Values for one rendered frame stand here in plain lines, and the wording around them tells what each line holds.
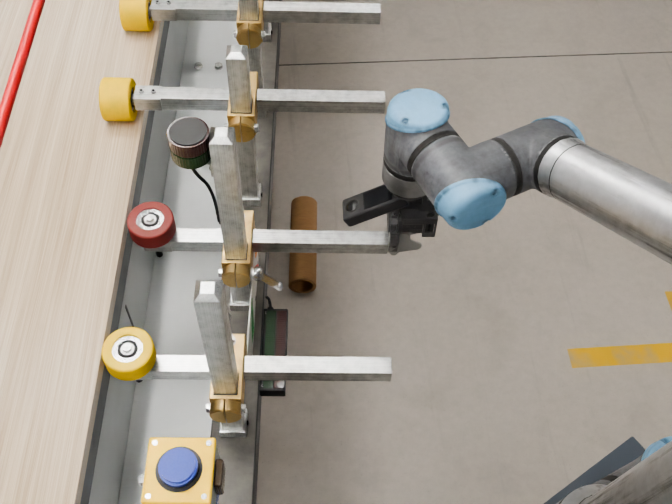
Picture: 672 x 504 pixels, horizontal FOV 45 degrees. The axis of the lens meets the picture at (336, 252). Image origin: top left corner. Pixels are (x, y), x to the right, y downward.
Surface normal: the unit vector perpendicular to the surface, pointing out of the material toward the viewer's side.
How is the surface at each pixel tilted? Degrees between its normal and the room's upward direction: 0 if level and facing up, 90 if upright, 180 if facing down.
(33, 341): 0
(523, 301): 0
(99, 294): 0
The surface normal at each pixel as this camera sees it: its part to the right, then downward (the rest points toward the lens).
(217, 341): 0.00, 0.83
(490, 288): 0.03, -0.56
